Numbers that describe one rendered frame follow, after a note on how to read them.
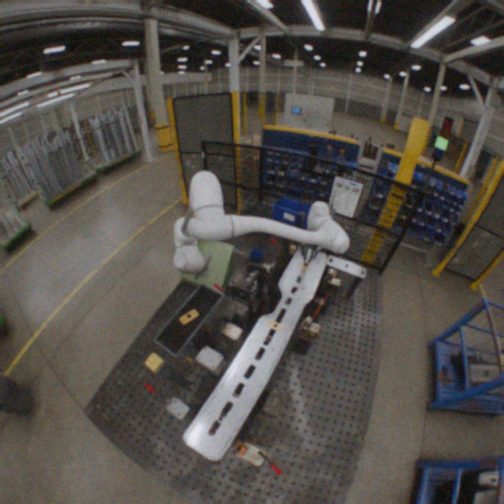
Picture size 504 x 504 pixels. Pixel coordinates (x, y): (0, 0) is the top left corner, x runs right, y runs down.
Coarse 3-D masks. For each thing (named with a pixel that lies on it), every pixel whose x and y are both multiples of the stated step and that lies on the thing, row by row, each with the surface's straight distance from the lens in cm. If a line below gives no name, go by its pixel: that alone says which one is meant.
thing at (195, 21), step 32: (0, 0) 298; (32, 0) 305; (64, 0) 314; (96, 0) 331; (128, 0) 355; (160, 0) 346; (480, 0) 289; (224, 32) 511; (256, 32) 529; (288, 32) 506; (320, 32) 494; (352, 32) 491; (448, 64) 512
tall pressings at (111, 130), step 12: (96, 120) 831; (108, 120) 860; (120, 120) 854; (96, 132) 828; (108, 132) 876; (120, 132) 876; (132, 132) 875; (108, 144) 848; (120, 144) 895; (132, 144) 878; (108, 156) 834
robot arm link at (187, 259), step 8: (184, 248) 141; (192, 248) 141; (176, 256) 138; (184, 256) 135; (192, 256) 137; (200, 256) 147; (176, 264) 138; (184, 264) 135; (192, 264) 137; (200, 264) 145; (184, 272) 143; (192, 272) 145
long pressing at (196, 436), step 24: (312, 264) 139; (288, 288) 123; (312, 288) 126; (288, 312) 114; (264, 336) 106; (288, 336) 108; (240, 360) 102; (264, 360) 102; (264, 384) 100; (216, 408) 99; (240, 408) 98; (192, 432) 101; (216, 432) 99; (216, 456) 100
